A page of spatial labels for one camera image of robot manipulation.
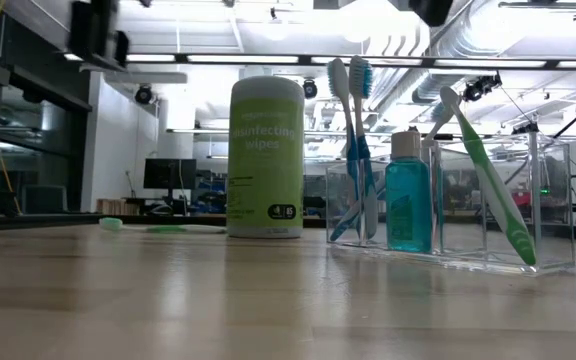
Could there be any clear acrylic organizer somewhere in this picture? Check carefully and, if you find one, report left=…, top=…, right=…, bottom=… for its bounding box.
left=324, top=130, right=576, bottom=278

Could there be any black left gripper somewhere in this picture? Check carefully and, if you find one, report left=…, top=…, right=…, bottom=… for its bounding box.
left=67, top=0, right=132, bottom=72

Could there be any blue and white toothbrush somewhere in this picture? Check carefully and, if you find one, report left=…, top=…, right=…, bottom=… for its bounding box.
left=326, top=57, right=364, bottom=242
left=348, top=54, right=381, bottom=241
left=328, top=98, right=457, bottom=243

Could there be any disinfecting wipes canister green label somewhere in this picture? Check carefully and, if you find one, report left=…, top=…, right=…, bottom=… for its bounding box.
left=225, top=75, right=306, bottom=240

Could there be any wooden crate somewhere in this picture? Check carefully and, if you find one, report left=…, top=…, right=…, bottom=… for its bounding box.
left=96, top=197, right=142, bottom=217

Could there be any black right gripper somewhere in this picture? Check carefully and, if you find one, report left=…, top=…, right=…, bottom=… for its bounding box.
left=407, top=0, right=455, bottom=28

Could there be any black computer monitor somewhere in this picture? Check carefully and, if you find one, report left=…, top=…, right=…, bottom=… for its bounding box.
left=142, top=157, right=199, bottom=202

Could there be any green and white toothbrush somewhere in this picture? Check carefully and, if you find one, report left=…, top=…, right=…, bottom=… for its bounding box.
left=98, top=216, right=228, bottom=236
left=439, top=85, right=539, bottom=268

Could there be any blue mouthwash bottle white cap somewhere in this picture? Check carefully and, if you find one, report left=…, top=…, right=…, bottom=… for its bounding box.
left=384, top=129, right=435, bottom=254

